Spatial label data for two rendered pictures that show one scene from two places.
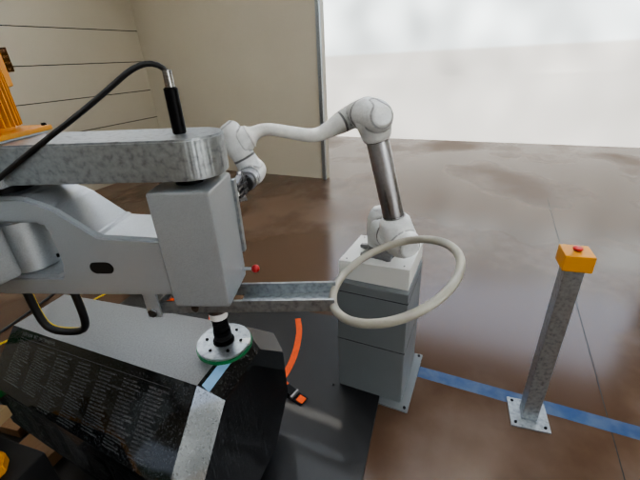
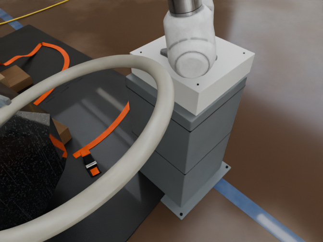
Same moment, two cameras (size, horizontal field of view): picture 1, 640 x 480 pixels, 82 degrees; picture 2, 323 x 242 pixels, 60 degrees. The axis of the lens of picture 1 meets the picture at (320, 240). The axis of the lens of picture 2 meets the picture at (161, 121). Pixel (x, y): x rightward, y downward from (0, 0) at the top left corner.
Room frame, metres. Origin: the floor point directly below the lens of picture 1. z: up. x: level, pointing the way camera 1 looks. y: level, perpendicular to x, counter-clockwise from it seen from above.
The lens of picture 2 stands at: (0.82, -0.56, 1.62)
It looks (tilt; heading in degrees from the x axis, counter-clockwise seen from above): 49 degrees down; 19
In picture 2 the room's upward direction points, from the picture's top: straight up
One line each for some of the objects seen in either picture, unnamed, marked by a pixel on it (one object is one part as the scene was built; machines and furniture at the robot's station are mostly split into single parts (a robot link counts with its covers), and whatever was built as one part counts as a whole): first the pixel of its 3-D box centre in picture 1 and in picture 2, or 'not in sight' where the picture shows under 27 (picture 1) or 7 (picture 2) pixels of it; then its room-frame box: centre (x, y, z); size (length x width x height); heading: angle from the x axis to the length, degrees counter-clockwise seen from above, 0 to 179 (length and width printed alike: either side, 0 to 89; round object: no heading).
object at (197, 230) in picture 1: (181, 243); not in sight; (1.15, 0.49, 1.35); 0.36 x 0.22 x 0.45; 84
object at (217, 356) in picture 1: (224, 342); not in sight; (1.15, 0.41, 0.90); 0.22 x 0.22 x 0.04
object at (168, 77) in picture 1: (173, 102); not in sight; (1.15, 0.41, 1.81); 0.04 x 0.04 x 0.17
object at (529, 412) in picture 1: (549, 343); not in sight; (1.41, -1.15, 0.54); 0.20 x 0.20 x 1.09; 71
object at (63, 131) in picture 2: not in sight; (49, 129); (1.76, 0.62, 0.07); 0.30 x 0.12 x 0.12; 76
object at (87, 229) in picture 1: (101, 246); not in sight; (1.20, 0.80, 1.33); 0.74 x 0.23 x 0.49; 84
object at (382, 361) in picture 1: (379, 324); (181, 130); (1.80, -0.34, 0.40); 0.50 x 0.50 x 0.80; 64
